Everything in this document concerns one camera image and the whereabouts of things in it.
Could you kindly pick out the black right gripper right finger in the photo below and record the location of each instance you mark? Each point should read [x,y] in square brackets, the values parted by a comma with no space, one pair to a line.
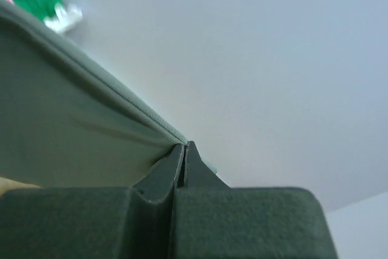
[213,220]

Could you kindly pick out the white crumpled cloth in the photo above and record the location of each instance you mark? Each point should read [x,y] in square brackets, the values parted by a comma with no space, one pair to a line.
[65,18]

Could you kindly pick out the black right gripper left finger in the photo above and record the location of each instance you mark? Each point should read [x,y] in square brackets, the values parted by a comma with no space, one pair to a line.
[93,222]

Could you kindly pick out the dark grey t shirt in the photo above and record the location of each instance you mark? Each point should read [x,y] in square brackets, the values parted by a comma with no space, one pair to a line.
[65,121]

